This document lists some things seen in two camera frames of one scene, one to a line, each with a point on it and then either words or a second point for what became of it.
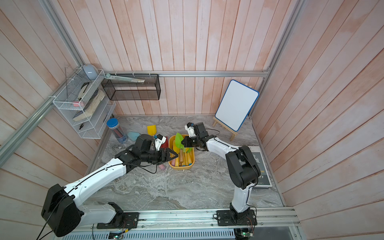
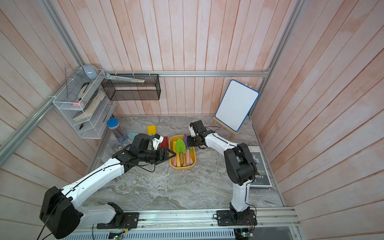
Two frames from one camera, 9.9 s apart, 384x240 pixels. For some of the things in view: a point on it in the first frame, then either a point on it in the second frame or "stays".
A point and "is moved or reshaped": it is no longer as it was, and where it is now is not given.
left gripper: [163, 159] stays
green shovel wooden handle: [178, 140] is moved or reshaped
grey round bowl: [91, 71] stays
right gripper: [187, 144] stays
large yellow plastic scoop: [177, 151] stays
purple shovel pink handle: [162, 167] → [187, 149]
